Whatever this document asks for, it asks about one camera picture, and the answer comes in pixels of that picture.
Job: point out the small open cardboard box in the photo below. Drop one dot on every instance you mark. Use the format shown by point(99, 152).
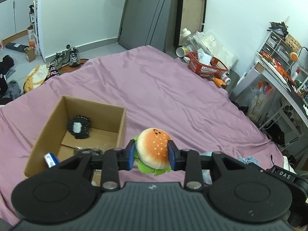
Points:
point(29, 53)

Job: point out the yellow white bag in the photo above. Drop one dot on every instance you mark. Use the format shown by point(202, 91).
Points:
point(36, 77)

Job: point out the burger plush toy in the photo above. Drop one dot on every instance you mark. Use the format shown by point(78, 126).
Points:
point(151, 151)

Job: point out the orange bottle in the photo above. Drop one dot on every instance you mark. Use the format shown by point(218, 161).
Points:
point(219, 83)

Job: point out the grey drawer organizer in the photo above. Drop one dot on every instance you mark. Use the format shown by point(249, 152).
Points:
point(281, 49)

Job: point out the black knitted patch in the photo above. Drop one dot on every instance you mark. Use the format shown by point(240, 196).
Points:
point(79, 127)

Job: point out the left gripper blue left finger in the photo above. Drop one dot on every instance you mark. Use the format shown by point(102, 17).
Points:
point(115, 160)

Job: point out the white desk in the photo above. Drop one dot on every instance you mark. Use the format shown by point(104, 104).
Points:
point(261, 68)

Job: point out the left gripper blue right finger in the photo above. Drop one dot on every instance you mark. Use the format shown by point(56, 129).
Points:
point(188, 161)

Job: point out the pair of grey sneakers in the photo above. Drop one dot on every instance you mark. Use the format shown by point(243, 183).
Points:
point(69, 56)

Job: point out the small blue white box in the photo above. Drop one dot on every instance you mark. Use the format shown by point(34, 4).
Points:
point(50, 159)

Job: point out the clear plastic bottle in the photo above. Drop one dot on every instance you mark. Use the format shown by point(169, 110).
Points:
point(190, 40)

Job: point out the pink bed sheet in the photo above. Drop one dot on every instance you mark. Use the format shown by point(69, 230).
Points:
point(156, 91)

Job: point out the red plastic basket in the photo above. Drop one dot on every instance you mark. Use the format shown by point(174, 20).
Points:
point(215, 68)

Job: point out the plastic shopping bag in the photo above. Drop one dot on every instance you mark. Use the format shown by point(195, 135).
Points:
point(261, 96)

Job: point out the blue plush paw slipper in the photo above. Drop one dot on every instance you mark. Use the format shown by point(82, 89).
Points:
point(205, 172)

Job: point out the framed cork board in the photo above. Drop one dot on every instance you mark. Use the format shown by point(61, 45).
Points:
point(190, 16)

